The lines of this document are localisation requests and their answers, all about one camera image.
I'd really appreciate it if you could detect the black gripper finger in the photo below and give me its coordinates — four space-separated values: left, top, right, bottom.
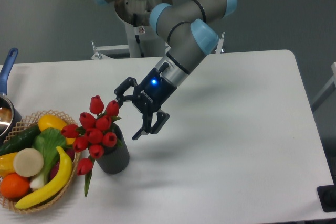
131 109 170 141
114 77 138 107

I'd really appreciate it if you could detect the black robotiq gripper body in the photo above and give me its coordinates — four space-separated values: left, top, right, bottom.
132 68 177 114

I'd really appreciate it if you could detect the red tulip bouquet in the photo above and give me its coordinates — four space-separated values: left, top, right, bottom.
61 95 121 196

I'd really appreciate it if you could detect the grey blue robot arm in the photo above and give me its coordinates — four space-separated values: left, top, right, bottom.
95 0 237 140

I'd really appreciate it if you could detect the dark grey ribbed vase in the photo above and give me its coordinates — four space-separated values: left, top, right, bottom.
97 125 130 174

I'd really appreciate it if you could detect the green bok choy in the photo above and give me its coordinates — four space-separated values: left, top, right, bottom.
30 128 66 191

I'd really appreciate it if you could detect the woven wicker basket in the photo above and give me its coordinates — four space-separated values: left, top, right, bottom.
1 110 80 214

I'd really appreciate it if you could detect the dark red fruit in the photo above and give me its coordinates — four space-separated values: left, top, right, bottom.
49 161 60 181

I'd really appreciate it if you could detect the yellow banana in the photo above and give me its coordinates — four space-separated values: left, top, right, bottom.
15 146 72 209

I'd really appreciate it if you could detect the dark green cucumber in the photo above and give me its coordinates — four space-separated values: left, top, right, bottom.
1 125 40 156

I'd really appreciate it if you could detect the beige round disc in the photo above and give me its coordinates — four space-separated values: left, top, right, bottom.
13 148 44 177

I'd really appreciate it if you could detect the yellow bell pepper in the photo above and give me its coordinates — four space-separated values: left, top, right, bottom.
0 152 18 178

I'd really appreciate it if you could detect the orange fruit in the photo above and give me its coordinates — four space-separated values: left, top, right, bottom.
1 173 30 199

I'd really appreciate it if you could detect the black device at table edge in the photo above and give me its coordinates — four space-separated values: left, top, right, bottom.
317 185 335 212

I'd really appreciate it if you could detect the blue handled saucepan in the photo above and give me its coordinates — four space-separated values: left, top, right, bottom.
1 48 22 145

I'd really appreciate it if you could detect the white frame at right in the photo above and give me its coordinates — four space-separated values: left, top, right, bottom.
311 62 335 113

